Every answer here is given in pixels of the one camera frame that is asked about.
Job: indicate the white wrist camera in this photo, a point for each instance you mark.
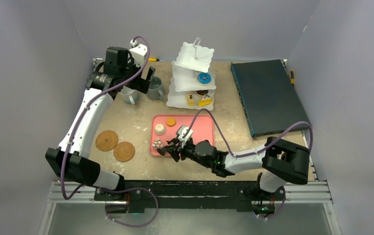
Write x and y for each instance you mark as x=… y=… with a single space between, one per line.
x=139 y=52
x=184 y=133

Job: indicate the chocolate sprinkle donut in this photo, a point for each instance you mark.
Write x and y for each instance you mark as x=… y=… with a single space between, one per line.
x=202 y=92

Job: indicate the yellow black tool right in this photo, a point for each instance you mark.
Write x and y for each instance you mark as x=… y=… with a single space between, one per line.
x=292 y=77

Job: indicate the pink serving tray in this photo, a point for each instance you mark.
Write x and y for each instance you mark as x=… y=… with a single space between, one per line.
x=203 y=129

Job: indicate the white small cup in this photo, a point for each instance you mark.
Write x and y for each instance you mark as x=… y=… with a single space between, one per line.
x=129 y=96

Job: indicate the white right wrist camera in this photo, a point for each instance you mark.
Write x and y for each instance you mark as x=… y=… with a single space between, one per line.
x=184 y=133

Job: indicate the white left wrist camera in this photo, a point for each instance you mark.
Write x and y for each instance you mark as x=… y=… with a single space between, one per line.
x=139 y=52

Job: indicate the white triangular fruit cake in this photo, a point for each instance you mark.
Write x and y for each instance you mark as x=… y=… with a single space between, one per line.
x=157 y=143

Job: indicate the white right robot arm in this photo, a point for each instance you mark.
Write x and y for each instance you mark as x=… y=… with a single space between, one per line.
x=284 y=161

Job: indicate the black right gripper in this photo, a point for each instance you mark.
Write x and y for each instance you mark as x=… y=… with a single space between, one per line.
x=178 y=148

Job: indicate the yellow handled screwdriver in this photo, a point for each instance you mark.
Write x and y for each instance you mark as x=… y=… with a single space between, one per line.
x=155 y=60

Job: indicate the white three-tier cake stand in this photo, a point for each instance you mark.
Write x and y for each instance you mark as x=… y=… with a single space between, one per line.
x=192 y=59

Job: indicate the orange round cookie top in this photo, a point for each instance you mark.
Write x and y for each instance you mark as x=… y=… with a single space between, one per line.
x=170 y=121

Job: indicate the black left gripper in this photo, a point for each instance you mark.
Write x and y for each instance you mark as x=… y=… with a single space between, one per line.
x=141 y=84

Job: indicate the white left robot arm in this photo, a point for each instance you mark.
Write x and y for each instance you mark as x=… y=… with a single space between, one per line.
x=122 y=68

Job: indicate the round waffle coaster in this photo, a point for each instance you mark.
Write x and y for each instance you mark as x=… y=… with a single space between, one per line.
x=106 y=140
x=124 y=151

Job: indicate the white round cake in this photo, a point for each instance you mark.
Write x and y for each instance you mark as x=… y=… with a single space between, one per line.
x=159 y=129

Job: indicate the grey mug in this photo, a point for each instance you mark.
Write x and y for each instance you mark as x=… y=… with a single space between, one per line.
x=156 y=89

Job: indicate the yellow triangular sprinkle cake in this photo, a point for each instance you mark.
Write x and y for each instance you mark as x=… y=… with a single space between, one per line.
x=205 y=100

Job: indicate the blue frosted donut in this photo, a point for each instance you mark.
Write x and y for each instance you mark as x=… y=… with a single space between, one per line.
x=204 y=78

